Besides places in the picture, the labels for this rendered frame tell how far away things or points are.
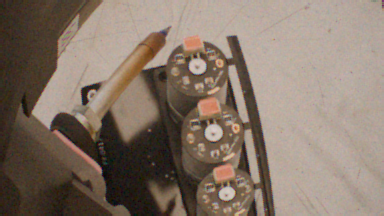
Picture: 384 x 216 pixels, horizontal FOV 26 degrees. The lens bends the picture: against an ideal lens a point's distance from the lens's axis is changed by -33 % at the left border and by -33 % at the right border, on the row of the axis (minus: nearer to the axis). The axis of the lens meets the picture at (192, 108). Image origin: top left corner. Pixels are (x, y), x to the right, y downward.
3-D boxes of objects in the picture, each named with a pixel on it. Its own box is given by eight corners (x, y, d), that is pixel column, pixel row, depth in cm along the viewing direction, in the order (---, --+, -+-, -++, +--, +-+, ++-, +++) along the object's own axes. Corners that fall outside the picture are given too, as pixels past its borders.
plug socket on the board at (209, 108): (201, 127, 46) (201, 121, 46) (196, 106, 47) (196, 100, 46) (221, 123, 46) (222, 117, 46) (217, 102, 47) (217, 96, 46)
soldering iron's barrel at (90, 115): (138, 43, 42) (60, 140, 38) (148, 17, 41) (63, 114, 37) (169, 60, 42) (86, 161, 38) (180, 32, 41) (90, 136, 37)
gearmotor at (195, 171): (188, 196, 51) (189, 167, 46) (176, 149, 51) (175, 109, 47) (241, 184, 51) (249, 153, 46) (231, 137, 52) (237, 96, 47)
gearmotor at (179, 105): (174, 141, 51) (173, 101, 47) (162, 88, 52) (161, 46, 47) (230, 129, 52) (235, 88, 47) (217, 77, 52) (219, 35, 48)
